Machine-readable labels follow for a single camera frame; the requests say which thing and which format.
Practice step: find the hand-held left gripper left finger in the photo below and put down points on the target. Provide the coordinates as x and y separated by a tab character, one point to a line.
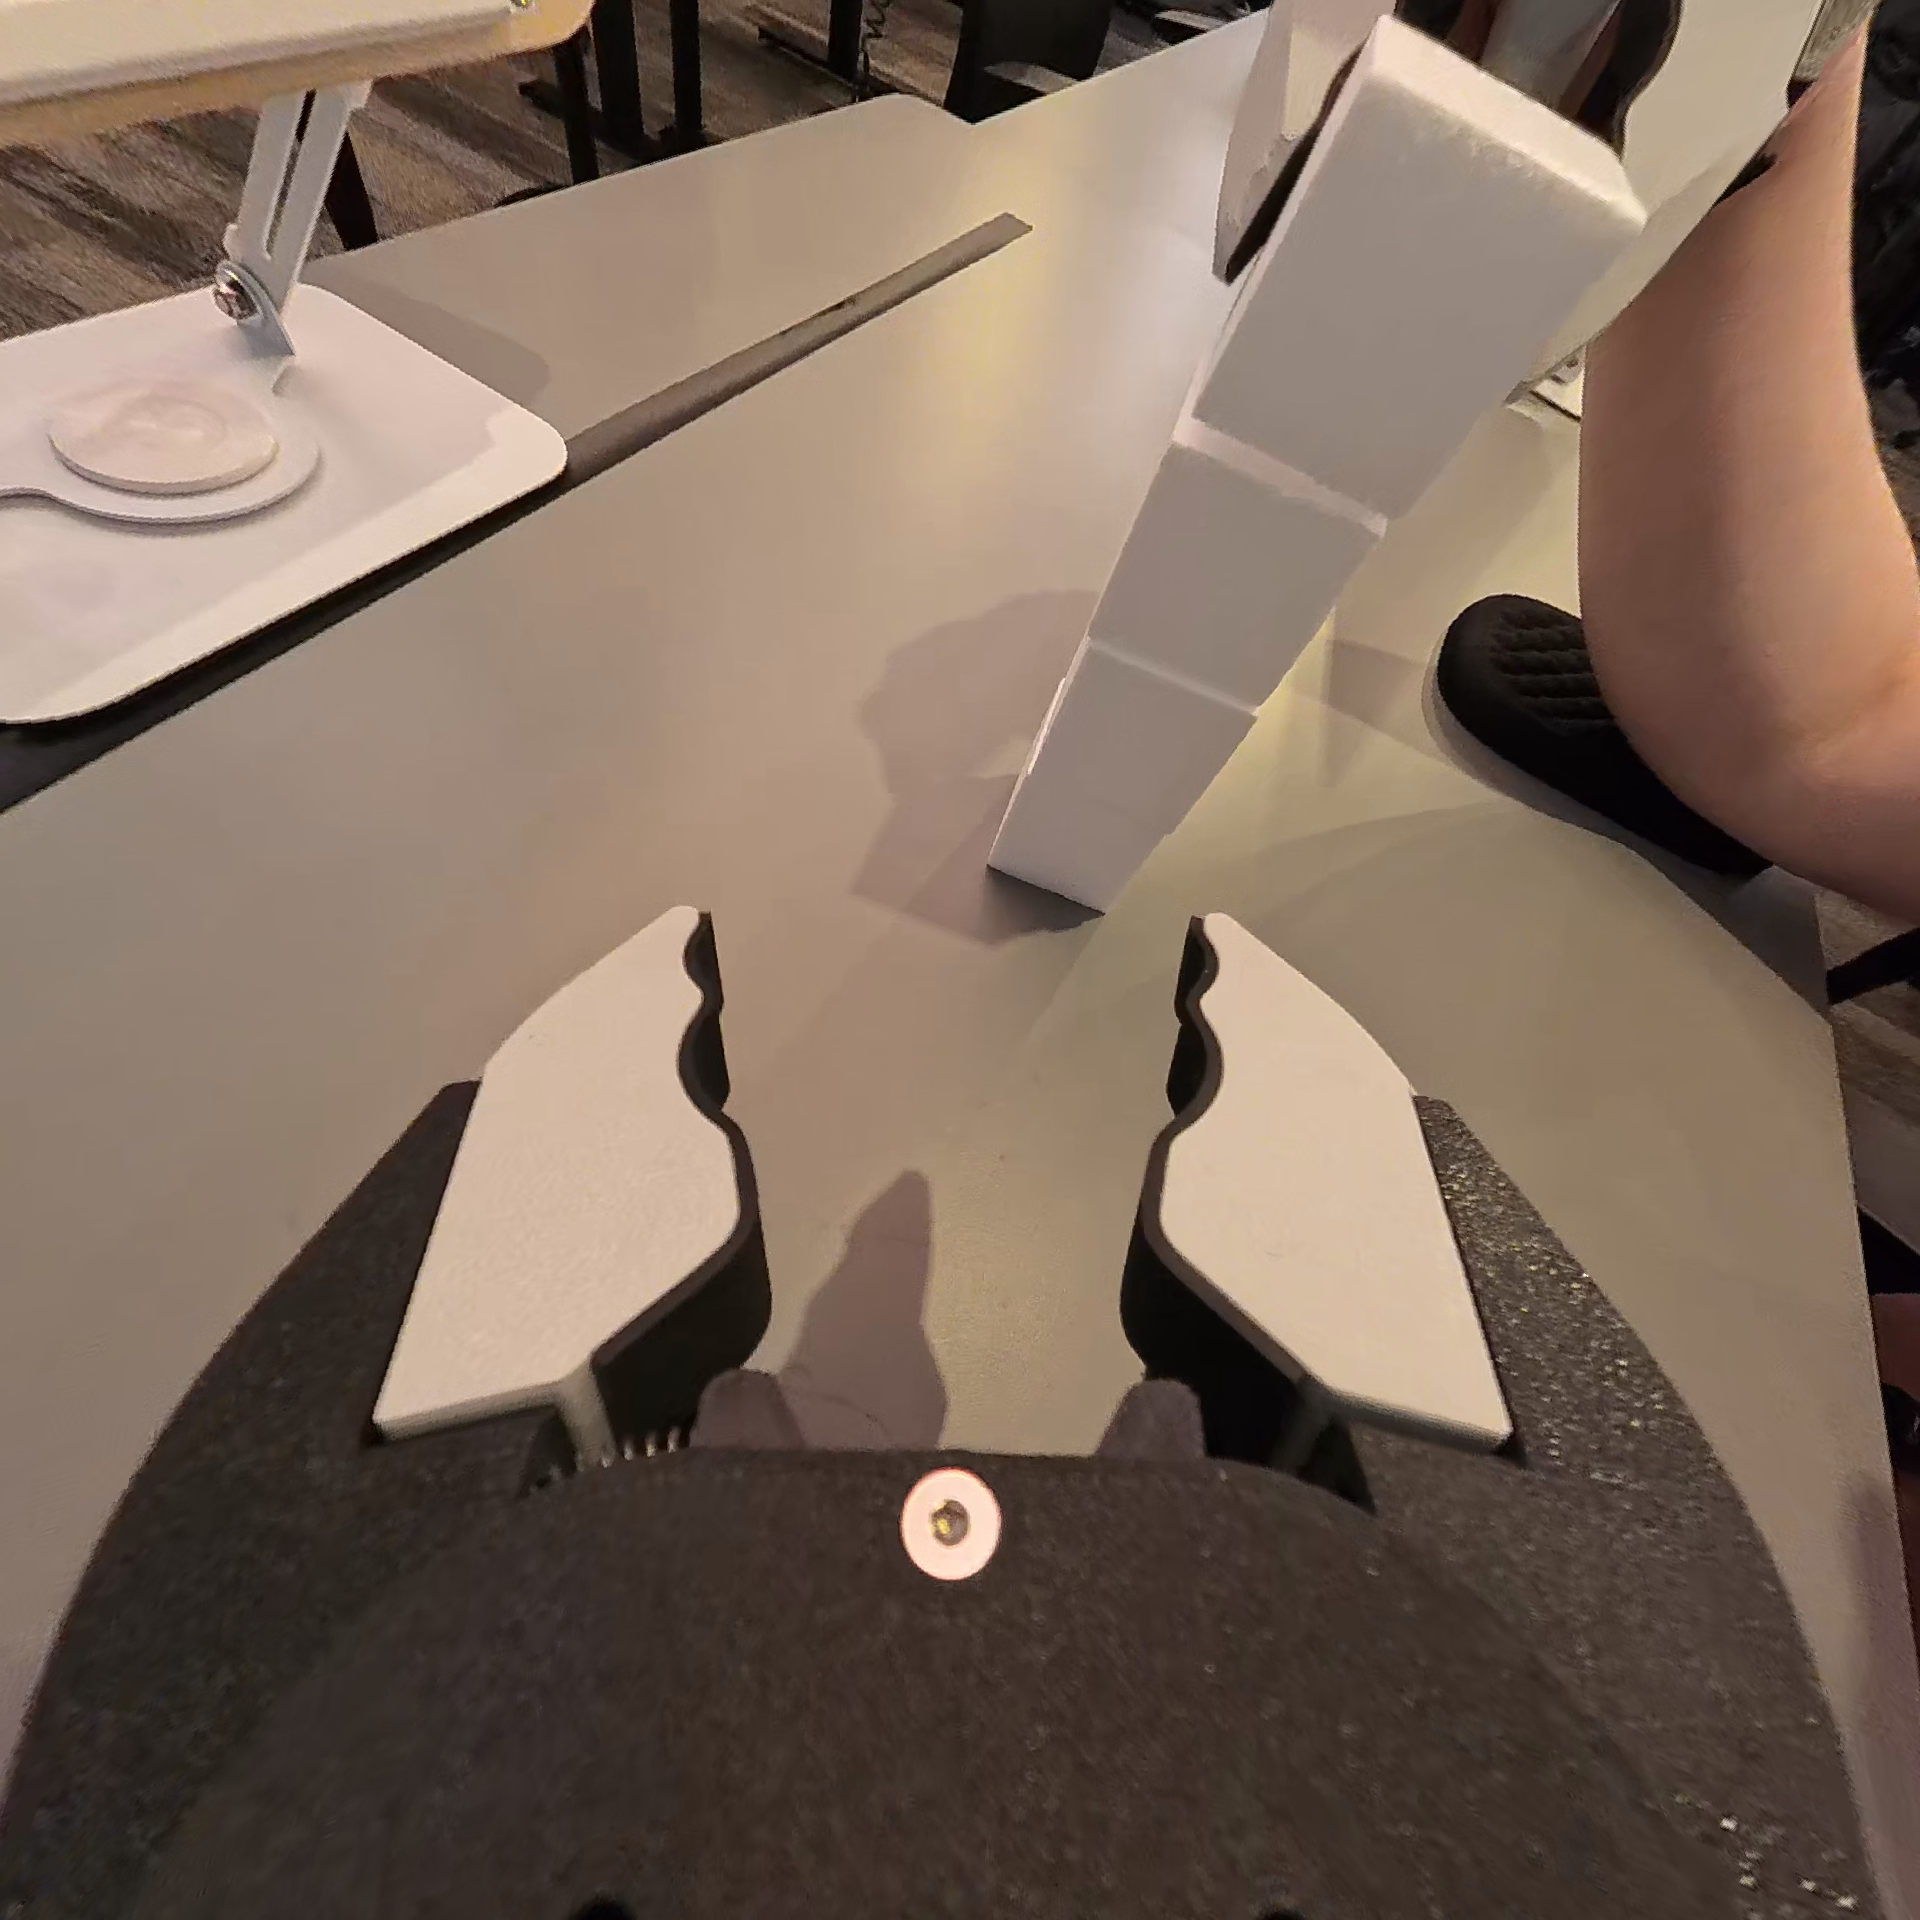
569	1214

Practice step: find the person's right forearm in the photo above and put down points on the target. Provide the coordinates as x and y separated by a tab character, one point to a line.
1741	525

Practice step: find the black padded wrist rest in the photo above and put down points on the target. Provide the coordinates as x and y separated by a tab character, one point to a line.
1576	721

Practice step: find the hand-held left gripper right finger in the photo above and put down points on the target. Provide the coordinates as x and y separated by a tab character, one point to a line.
1320	1231

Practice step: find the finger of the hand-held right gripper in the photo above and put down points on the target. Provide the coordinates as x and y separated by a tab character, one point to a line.
1725	90
1282	90

